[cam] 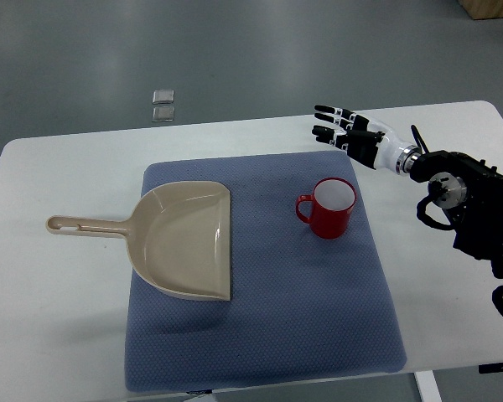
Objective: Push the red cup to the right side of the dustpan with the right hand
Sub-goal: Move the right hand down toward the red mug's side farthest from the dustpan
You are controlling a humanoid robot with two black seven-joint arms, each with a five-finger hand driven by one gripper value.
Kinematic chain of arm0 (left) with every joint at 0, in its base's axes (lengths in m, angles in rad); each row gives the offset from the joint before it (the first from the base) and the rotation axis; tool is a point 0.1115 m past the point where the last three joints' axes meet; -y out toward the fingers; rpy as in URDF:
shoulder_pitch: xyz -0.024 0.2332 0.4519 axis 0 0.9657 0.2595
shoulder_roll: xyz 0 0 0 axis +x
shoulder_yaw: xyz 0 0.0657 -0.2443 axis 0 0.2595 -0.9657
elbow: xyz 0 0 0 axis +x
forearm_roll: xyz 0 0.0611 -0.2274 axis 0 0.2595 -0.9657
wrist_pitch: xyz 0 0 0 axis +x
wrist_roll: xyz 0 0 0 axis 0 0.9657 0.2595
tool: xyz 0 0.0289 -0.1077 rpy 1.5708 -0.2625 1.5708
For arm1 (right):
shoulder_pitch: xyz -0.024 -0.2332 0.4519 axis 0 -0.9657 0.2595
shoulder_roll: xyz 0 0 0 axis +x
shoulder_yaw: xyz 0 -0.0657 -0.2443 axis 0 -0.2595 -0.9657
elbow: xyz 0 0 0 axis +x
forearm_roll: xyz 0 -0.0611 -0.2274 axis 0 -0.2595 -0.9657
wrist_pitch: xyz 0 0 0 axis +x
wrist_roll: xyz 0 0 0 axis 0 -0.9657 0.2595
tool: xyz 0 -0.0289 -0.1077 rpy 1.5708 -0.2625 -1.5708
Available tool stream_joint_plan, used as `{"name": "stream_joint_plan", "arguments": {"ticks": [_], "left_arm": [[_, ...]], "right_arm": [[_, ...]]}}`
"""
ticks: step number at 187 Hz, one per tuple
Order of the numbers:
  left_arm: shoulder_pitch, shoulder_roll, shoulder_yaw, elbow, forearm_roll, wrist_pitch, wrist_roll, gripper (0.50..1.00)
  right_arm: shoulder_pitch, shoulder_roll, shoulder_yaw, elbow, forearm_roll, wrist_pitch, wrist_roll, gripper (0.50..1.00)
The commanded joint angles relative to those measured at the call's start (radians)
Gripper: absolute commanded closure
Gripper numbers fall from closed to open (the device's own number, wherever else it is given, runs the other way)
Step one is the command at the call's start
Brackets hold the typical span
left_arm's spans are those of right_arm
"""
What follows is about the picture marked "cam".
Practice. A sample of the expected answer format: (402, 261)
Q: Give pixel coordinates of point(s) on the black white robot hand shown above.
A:
(365, 140)

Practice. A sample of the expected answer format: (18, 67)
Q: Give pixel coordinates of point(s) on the red cup white inside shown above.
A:
(328, 208)

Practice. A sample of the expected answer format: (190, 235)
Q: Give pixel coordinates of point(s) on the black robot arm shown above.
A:
(464, 196)

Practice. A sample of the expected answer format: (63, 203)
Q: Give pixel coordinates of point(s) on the beige plastic dustpan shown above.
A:
(178, 238)

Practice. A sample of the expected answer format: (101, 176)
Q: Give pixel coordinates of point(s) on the wooden box corner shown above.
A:
(483, 9)

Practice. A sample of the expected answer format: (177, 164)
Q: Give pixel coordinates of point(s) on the blue grey fabric mat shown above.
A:
(301, 307)

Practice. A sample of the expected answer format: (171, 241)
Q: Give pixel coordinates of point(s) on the lower metal floor plate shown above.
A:
(163, 113)

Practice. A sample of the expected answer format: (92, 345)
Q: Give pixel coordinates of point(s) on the metal floor plate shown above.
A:
(163, 97)
(163, 113)

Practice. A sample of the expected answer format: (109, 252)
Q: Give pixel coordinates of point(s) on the upper metal floor plate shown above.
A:
(163, 97)

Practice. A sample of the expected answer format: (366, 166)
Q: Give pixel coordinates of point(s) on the white table leg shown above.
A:
(427, 386)

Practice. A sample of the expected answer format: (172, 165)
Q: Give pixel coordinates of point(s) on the black table control panel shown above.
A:
(491, 368)

